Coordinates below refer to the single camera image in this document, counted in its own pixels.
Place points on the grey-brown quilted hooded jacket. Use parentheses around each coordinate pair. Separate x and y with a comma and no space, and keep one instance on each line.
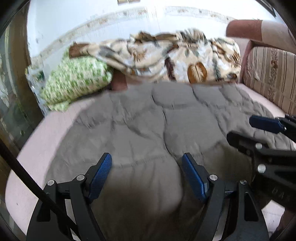
(138,129)

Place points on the leaf printed blanket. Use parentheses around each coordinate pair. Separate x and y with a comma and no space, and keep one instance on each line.
(185,58)

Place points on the brown cloth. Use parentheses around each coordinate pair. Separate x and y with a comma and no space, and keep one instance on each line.
(76,49)

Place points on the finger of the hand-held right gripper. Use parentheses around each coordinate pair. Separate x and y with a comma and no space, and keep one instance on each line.
(242,141)
(266,124)

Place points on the pink padded headboard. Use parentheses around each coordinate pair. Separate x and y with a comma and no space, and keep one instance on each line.
(245,29)

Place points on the green printed plastic bag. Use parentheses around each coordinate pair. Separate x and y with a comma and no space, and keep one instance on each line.
(34,76)

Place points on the striped beige cushion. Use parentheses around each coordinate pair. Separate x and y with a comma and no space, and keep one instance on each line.
(270,76)

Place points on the beige wall switch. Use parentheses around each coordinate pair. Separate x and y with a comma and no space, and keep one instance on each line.
(121,1)
(134,1)

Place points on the wooden door with glass panel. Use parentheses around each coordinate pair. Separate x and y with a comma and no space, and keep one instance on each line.
(13,81)

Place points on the green checkered pillow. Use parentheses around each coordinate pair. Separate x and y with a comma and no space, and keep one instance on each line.
(76,78)

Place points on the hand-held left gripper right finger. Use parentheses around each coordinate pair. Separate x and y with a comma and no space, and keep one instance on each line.
(194,176)

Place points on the person's right forearm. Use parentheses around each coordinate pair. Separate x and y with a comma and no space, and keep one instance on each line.
(286,220)

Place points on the dusty pink pillow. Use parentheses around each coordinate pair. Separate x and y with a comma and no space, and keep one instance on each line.
(119,81)

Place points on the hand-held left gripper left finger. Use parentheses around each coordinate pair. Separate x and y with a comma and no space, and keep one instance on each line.
(101,171)

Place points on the pink bed mattress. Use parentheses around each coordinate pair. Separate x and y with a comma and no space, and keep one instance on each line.
(34,150)

